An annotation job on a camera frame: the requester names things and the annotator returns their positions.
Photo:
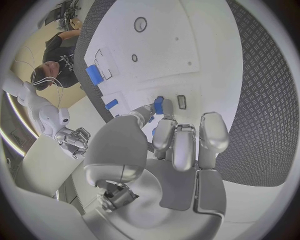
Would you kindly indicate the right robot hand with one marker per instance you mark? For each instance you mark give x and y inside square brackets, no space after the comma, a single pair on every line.
[73,139]

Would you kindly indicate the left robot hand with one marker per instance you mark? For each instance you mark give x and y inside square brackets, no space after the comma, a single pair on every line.
[180,187]

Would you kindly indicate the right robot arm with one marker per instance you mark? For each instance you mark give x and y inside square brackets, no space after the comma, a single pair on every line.
[35,103]

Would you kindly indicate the white task board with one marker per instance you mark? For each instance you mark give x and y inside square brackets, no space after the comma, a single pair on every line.
[164,56]

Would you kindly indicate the small blue block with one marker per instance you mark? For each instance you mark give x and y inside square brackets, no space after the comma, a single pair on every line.
[111,104]

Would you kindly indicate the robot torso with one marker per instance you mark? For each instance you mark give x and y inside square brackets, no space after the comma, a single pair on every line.
[14,127]

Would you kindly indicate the large blue block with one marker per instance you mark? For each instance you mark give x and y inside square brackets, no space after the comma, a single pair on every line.
[94,74]

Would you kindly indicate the person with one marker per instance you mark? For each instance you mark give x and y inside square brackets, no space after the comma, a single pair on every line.
[59,60]

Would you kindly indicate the desk with monitors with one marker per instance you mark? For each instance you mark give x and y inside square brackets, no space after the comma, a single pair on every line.
[63,15]

